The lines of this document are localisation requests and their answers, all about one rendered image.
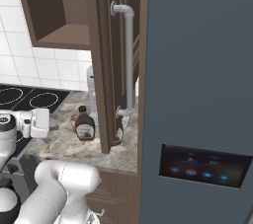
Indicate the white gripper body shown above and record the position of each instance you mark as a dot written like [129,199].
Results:
[40,122]

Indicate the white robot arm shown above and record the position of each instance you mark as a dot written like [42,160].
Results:
[52,188]

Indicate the brown cabinet door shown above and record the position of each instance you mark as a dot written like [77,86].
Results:
[105,70]

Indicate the black hob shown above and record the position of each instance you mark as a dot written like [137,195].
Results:
[46,100]

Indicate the tan pastry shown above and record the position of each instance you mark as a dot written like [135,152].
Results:
[73,121]

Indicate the brown chocolate syrup bottle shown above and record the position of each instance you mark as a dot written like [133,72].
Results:
[85,126]

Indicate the black stove knob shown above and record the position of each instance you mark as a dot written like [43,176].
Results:
[12,168]

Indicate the dark stove front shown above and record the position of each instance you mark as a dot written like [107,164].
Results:
[29,177]

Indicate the pale grey tall container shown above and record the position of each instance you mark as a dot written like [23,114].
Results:
[91,86]

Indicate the dark brown sauce bottle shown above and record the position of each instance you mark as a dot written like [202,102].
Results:
[118,132]

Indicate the brown base drawers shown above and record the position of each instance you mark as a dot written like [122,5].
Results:
[115,195]

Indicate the grey fridge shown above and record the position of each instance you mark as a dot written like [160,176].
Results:
[197,70]

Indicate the brown open wall cabinet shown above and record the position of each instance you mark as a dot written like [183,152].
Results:
[66,37]

